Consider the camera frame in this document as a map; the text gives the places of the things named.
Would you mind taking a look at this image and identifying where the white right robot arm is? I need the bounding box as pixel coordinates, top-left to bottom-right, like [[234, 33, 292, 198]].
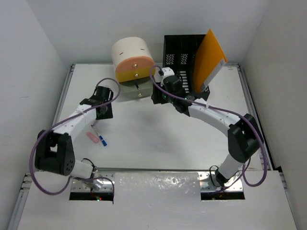
[[150, 75, 265, 187]]

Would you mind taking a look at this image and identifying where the pink top drawer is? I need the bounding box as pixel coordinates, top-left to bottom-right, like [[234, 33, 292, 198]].
[[115, 56, 154, 71]]

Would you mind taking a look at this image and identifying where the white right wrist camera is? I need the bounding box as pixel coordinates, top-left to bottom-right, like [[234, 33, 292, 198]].
[[158, 67, 175, 87]]

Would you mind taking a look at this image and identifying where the orange notebook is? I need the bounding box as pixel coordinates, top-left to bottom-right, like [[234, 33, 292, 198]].
[[193, 29, 227, 93]]

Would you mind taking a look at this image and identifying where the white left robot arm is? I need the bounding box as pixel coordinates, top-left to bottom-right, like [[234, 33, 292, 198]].
[[34, 86, 114, 179]]

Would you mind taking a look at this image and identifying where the cream round drawer cabinet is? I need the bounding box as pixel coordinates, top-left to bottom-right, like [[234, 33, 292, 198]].
[[111, 37, 155, 100]]

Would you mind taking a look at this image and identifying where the white blue marker pen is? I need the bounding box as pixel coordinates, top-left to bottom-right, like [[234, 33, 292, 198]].
[[92, 125, 107, 147]]

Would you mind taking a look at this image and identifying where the black mesh file organizer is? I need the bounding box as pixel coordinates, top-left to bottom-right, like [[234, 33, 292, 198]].
[[163, 34, 205, 94]]

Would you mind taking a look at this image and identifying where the yellow drawer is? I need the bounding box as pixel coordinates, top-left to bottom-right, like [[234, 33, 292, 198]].
[[115, 68, 150, 83]]

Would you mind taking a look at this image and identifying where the pink eraser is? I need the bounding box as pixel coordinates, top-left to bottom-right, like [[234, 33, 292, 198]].
[[86, 132, 100, 144]]

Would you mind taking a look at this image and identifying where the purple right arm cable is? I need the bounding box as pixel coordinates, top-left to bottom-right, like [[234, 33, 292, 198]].
[[149, 64, 268, 194]]

